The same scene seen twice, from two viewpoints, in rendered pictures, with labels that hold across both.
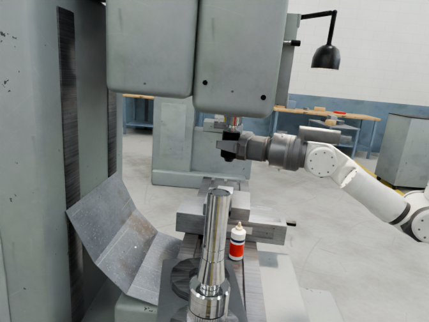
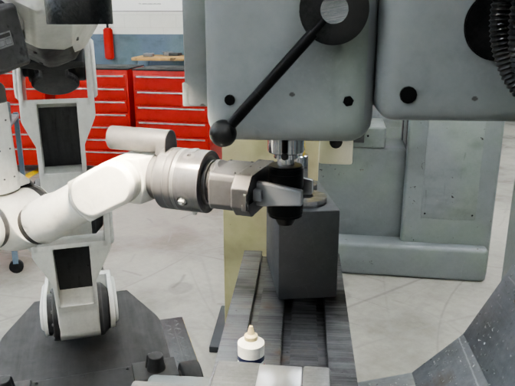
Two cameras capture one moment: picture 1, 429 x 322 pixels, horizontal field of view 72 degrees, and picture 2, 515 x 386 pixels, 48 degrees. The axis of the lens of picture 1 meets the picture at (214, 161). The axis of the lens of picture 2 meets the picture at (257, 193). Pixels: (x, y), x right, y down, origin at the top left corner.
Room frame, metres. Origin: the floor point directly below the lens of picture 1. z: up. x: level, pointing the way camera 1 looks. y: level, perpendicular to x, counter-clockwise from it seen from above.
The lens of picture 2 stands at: (1.52, -0.05, 1.45)
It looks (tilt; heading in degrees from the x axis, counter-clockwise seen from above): 17 degrees down; 182
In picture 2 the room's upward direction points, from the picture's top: straight up
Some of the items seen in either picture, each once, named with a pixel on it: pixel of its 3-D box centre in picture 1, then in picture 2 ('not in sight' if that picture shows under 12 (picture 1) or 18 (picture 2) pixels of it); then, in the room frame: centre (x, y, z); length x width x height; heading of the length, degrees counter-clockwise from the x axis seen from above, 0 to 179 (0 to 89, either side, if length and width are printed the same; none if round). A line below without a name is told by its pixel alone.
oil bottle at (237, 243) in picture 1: (237, 239); (250, 358); (0.75, -0.09, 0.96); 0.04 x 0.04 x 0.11
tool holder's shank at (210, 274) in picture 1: (214, 240); not in sight; (0.29, -0.01, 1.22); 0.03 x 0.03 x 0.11
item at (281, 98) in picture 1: (284, 61); (198, 19); (0.77, -0.15, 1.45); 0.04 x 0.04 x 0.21; 88
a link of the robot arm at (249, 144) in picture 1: (264, 149); (222, 184); (0.74, -0.12, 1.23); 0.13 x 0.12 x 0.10; 163
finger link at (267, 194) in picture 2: not in sight; (277, 196); (0.80, -0.05, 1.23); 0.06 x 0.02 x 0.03; 73
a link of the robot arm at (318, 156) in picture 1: (311, 151); (151, 165); (0.70, -0.23, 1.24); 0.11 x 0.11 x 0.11; 73
